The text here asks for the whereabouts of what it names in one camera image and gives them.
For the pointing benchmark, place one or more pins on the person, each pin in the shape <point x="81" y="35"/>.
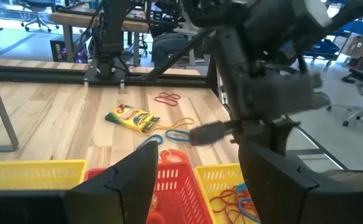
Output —
<point x="168" y="46"/>

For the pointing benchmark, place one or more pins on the yellow plastic slotted basket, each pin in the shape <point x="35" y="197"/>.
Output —
<point x="212" y="180"/>
<point x="28" y="174"/>

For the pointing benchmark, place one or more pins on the yellow rubber band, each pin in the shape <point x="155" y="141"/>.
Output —
<point x="190" y="119"/>

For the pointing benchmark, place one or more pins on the black office chair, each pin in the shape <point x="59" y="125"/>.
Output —
<point x="38" y="12"/>

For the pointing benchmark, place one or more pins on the white round column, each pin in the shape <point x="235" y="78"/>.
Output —
<point x="318" y="12"/>

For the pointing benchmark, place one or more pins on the black computer tower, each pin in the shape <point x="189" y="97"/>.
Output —
<point x="64" y="51"/>

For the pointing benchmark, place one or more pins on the wooden background desk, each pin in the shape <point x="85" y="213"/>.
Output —
<point x="81" y="20"/>

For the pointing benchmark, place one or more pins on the yellow green crayon box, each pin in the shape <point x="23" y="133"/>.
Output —
<point x="131" y="118"/>

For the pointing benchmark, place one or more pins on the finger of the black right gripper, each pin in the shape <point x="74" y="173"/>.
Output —
<point x="209" y="133"/>

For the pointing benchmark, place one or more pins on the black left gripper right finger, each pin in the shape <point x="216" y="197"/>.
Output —
<point x="277" y="193"/>

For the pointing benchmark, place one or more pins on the red plastic slotted basket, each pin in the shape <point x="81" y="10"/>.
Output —
<point x="181" y="193"/>

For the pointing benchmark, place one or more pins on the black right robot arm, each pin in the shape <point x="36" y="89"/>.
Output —
<point x="262" y="31"/>

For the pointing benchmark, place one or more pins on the blue bin cart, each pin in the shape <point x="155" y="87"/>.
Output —
<point x="322" y="49"/>

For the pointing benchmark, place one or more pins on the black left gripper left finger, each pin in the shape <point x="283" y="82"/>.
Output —
<point x="106" y="202"/>

